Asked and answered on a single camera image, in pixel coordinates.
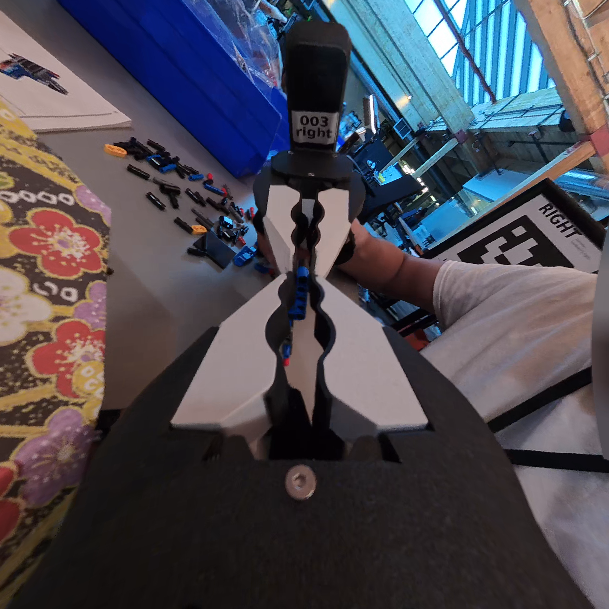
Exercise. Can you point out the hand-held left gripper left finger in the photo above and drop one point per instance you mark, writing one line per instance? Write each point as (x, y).
(223, 376)

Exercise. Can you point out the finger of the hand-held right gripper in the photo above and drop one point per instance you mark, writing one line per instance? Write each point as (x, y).
(335, 223)
(278, 223)

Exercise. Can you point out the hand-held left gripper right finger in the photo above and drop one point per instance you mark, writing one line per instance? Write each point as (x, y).
(371, 380)

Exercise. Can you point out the blue black lego assembly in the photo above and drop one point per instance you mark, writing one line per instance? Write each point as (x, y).
(299, 295)

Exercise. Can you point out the person's right forearm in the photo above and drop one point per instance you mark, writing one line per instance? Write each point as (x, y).
(409, 280)

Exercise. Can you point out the pile of small lego pieces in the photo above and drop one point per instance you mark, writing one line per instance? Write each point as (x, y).
(166, 189)

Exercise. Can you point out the person's right hand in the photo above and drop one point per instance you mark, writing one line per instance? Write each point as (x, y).
(366, 247)

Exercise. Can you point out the clear plastic bag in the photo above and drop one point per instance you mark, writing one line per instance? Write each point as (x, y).
(238, 38)

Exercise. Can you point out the blue plastic bin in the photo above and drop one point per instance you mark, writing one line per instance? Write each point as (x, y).
(190, 71)

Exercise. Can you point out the black white marker sign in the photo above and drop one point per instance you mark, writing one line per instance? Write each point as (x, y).
(523, 238)

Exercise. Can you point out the white instruction booklet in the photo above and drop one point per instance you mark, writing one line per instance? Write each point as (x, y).
(57, 104)

